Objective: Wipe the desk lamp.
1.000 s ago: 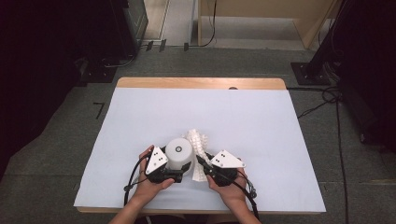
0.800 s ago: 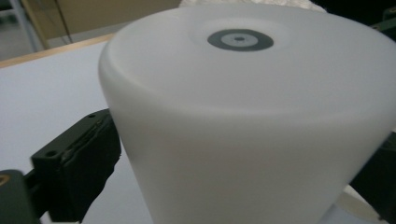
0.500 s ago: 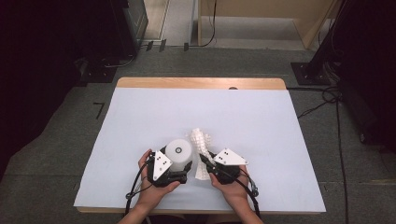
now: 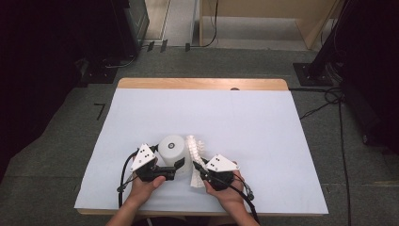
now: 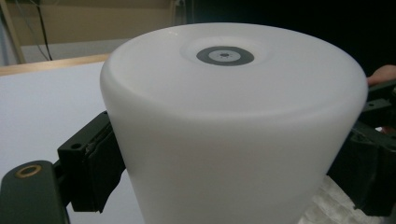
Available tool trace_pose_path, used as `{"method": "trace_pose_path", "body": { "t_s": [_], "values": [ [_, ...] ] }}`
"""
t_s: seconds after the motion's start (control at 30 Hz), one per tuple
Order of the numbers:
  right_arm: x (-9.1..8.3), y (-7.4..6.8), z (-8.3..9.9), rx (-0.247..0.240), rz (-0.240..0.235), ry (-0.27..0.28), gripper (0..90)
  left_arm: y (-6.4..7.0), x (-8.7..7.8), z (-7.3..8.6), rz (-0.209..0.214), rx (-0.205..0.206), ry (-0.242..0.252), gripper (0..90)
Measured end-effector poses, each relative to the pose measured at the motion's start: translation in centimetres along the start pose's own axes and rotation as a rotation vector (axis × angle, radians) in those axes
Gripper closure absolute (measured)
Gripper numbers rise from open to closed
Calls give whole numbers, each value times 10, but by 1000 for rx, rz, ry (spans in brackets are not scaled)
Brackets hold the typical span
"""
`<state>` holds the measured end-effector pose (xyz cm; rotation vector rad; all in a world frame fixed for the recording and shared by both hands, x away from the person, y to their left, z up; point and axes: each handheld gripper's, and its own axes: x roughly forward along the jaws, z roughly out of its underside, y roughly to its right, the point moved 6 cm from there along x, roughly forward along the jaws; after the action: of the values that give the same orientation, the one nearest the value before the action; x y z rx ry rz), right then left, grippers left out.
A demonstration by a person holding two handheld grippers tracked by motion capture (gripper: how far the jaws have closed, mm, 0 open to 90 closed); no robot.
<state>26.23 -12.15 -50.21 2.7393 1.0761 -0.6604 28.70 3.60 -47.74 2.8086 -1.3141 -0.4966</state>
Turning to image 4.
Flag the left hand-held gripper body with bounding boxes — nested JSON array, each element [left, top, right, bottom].
[[130, 143, 177, 183]]

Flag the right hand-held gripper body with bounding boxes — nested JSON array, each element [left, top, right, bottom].
[[200, 153, 240, 192]]

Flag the white cylinder device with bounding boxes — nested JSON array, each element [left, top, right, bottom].
[[157, 134, 193, 177]]

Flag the white waffle cloth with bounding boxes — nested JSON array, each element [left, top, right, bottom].
[[184, 135, 209, 188]]

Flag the person's right hand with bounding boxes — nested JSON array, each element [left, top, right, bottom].
[[203, 170, 246, 208]]

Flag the person's left hand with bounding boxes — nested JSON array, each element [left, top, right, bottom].
[[126, 175, 167, 205]]

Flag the pale blue table mat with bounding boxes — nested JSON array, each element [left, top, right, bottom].
[[73, 88, 329, 216]]

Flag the black cabinet with glass side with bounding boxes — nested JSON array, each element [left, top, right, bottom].
[[111, 0, 151, 59]]

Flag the black curtain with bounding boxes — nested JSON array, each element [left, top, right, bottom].
[[0, 0, 116, 183], [332, 0, 399, 154]]

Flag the light wooden cabinet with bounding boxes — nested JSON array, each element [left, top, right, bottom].
[[199, 0, 344, 51]]

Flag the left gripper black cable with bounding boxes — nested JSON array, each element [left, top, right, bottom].
[[117, 150, 140, 209]]

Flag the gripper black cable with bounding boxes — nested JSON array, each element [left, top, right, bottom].
[[213, 175, 260, 224], [117, 150, 140, 209]]

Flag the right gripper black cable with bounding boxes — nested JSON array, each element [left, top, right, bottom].
[[213, 175, 260, 224]]

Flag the white floor cable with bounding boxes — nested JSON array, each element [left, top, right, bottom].
[[104, 55, 136, 70]]

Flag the black stand base plate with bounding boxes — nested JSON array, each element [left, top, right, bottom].
[[293, 62, 334, 88], [82, 59, 119, 85]]

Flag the black floor cable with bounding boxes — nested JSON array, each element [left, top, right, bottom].
[[288, 87, 353, 226]]

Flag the black hanging cable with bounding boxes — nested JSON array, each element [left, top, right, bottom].
[[187, 0, 219, 49]]

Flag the black stand post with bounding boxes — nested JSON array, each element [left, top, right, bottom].
[[309, 0, 357, 79]]

